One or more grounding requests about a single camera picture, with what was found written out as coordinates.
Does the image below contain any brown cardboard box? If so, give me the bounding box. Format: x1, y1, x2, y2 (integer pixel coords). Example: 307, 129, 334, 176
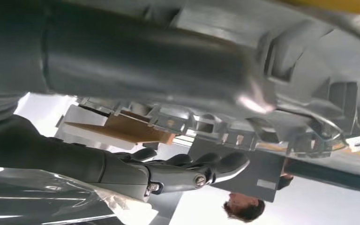
64, 110, 177, 146

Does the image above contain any dark grey equipment case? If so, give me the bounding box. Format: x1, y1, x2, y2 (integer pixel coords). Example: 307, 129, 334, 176
187, 136, 287, 203

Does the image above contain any person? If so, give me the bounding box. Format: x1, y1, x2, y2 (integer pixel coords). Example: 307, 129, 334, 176
223, 173, 294, 224

